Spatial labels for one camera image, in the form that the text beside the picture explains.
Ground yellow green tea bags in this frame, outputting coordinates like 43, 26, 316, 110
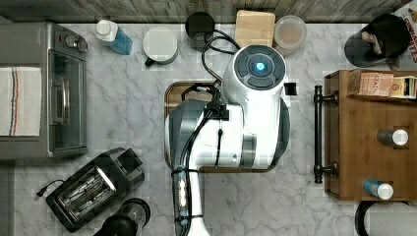
389, 76, 416, 99

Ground dark spice shaker white cap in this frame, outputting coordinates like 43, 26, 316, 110
377, 129, 409, 147

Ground striped white towel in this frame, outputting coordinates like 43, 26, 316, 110
0, 67, 42, 137

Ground black drawer handle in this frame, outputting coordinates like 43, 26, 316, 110
314, 86, 337, 184

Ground black two-slot toaster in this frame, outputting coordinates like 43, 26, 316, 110
46, 147, 145, 233

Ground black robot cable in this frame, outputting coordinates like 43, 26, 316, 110
170, 29, 243, 236

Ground cereal jar with clear lid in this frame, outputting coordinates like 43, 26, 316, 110
273, 15, 307, 56

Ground dark metal cup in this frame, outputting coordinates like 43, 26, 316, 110
185, 12, 214, 52

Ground wooden cutting board tray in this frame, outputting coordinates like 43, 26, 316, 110
164, 81, 278, 173

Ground wooden tea bag organizer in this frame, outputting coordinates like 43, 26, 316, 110
348, 69, 416, 105

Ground silver toaster oven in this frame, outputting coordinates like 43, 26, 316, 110
1, 22, 88, 160

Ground red snack bag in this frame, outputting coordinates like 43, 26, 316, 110
394, 0, 417, 70

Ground wooden spatula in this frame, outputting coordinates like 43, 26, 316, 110
361, 31, 382, 55

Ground black coffee grinder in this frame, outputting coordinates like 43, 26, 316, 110
93, 198, 150, 236

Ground brown tea bags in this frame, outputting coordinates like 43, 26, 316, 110
347, 70, 393, 97

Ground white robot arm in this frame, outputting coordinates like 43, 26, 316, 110
165, 45, 290, 236

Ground white mug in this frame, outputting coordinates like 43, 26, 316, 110
143, 27, 178, 67

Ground blue liquid bottle white cap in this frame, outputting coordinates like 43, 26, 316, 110
95, 20, 133, 55

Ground blue spice shaker white cap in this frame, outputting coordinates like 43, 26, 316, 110
362, 179, 394, 200

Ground black round pan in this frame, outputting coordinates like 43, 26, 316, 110
355, 202, 417, 236

